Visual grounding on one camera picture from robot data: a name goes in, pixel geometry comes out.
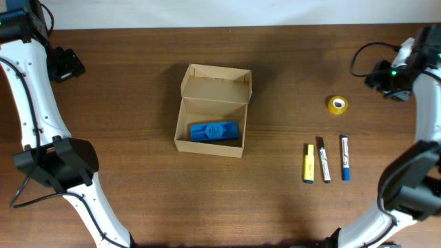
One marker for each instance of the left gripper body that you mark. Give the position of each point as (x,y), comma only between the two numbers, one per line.
(63,66)

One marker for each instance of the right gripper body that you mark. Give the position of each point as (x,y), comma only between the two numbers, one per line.
(388,81)

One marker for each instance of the yellow tape roll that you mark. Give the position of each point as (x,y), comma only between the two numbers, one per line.
(337,105)

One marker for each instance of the blue white marker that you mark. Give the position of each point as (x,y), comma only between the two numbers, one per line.
(345,159)

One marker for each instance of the black white marker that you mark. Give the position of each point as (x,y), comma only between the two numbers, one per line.
(323,160)

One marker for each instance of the yellow highlighter marker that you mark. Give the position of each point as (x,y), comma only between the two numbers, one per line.
(309,164)

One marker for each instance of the brown cardboard box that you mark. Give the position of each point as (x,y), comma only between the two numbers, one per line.
(212,94)

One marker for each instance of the blue plastic case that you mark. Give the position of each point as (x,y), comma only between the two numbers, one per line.
(218,131)

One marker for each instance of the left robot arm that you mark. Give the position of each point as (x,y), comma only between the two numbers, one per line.
(50,155)

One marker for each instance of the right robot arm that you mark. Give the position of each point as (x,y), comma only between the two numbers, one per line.
(406,193)

